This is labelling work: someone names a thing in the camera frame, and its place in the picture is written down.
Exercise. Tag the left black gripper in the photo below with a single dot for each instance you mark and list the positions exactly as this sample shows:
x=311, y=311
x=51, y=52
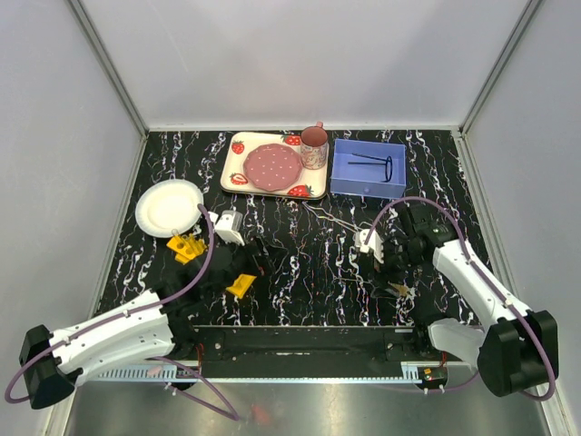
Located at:
x=265, y=262

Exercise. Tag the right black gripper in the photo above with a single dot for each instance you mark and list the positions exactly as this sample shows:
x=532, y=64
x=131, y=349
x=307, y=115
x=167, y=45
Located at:
x=384, y=269

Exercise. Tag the test tube brush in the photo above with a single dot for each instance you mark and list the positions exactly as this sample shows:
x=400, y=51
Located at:
x=383, y=289

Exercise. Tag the metal crucible tongs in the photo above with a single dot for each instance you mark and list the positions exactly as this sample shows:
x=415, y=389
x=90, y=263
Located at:
x=321, y=214

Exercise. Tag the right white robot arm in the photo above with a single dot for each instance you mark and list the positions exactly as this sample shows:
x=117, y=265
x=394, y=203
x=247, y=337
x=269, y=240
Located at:
x=515, y=350

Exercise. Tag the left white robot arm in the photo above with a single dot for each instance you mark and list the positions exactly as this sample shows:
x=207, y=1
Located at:
x=151, y=325

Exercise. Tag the yellow test tube rack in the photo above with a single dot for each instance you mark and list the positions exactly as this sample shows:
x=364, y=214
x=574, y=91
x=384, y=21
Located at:
x=227, y=270

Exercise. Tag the pink dotted plate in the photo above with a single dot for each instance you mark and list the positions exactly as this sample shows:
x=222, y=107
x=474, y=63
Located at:
x=272, y=167

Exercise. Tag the strawberry pattern tray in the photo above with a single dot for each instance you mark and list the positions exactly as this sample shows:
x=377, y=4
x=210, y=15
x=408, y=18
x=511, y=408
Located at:
x=312, y=184

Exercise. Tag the blue plastic drawer box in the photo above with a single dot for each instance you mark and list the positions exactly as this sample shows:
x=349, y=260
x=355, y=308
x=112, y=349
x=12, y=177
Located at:
x=367, y=180

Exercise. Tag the white paper plate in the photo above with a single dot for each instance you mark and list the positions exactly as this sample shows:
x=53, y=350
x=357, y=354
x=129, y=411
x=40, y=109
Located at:
x=169, y=206

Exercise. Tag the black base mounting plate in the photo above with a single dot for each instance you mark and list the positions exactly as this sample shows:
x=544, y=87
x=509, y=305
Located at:
x=309, y=353

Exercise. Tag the pink floral mug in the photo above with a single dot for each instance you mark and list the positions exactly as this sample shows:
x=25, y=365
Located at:
x=314, y=145

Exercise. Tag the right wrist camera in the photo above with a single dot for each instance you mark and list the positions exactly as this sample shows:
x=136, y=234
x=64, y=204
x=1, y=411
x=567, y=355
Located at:
x=367, y=241

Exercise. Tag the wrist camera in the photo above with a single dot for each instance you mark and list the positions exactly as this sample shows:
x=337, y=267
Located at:
x=367, y=241
x=228, y=227

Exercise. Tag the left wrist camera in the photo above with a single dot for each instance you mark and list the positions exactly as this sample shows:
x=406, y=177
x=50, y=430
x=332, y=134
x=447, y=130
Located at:
x=228, y=227

